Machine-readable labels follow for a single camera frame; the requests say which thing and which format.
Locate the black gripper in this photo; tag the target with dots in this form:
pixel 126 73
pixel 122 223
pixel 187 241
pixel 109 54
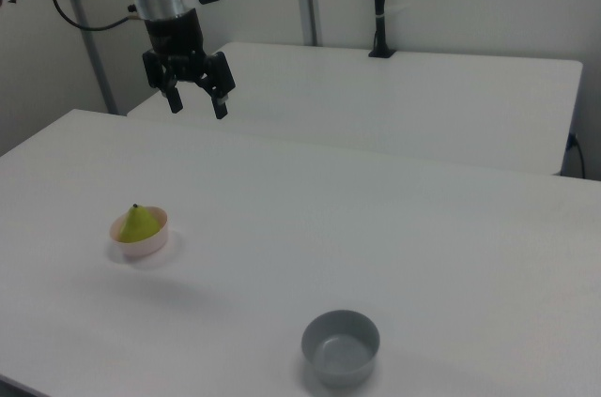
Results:
pixel 174 38

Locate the green pear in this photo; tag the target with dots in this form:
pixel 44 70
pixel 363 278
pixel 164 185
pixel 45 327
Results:
pixel 138 228

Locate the pink plastic bowl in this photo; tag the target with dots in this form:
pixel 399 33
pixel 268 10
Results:
pixel 145 249

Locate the grey plastic bowl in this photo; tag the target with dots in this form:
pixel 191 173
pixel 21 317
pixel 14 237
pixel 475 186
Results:
pixel 340 355

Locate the white side table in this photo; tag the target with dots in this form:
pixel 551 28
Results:
pixel 375 101

